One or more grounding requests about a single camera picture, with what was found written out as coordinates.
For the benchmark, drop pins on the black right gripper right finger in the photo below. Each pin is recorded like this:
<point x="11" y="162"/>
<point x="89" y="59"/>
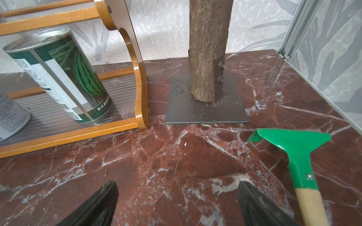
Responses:
<point x="259" y="210"/>

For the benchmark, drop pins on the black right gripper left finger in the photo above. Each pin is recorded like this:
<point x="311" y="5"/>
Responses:
<point x="98" y="210"/>

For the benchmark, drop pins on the orange wooden three-tier shelf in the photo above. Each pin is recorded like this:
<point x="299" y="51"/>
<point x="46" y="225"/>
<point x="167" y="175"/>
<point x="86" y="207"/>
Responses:
<point x="48" y="126"/>

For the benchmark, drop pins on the green watermelon seed can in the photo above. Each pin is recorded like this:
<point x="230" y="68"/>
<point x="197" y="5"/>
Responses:
<point x="55" y="61"/>

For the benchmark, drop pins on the artificial cherry blossom tree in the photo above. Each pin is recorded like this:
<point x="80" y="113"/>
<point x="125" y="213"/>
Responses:
<point x="209" y="23"/>

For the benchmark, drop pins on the grey metal tree base plate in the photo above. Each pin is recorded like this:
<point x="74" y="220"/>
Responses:
<point x="183" y="108"/>

